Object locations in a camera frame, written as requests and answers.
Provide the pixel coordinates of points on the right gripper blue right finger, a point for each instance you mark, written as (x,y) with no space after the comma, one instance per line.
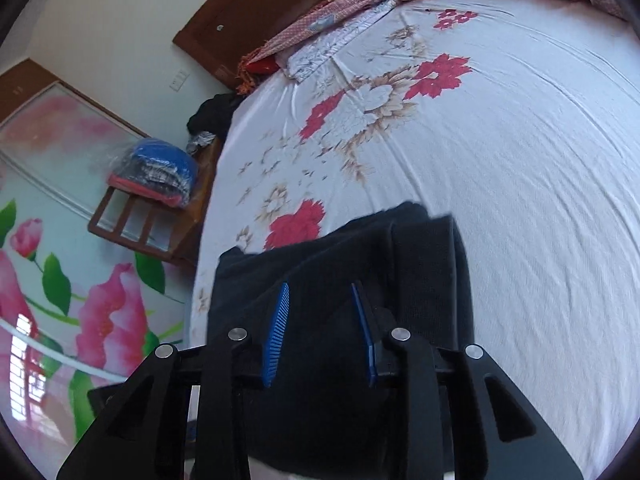
(455,413)

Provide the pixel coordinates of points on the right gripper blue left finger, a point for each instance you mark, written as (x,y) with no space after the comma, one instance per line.
(185,403)

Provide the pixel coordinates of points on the black sports pants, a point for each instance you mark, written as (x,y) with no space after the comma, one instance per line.
(321,418)

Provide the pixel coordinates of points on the floral wardrobe door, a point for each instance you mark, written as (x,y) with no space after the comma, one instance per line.
(77,312)

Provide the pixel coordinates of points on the wooden chair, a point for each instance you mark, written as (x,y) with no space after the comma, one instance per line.
(147,226)

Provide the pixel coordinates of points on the plastic bag of clothes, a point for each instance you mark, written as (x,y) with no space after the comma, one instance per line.
(156,170)

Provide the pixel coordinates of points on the black clothes pile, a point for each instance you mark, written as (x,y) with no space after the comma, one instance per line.
(215,115)

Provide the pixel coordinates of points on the floral white bed sheet mattress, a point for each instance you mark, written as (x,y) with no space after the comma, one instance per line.
(518,117)

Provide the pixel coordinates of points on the red pillow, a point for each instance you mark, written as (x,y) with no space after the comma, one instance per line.
(263,67)

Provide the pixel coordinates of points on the wooden headboard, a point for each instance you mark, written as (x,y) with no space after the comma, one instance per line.
(221,32)

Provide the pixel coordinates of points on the wall socket plate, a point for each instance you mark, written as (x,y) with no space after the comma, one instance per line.
(179,79)

